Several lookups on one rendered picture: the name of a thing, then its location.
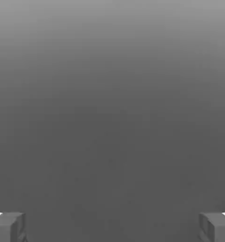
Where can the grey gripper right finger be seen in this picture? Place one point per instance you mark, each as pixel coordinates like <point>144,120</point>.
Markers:
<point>218,227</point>

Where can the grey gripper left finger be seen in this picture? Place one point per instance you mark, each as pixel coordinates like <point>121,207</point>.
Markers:
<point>6,226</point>

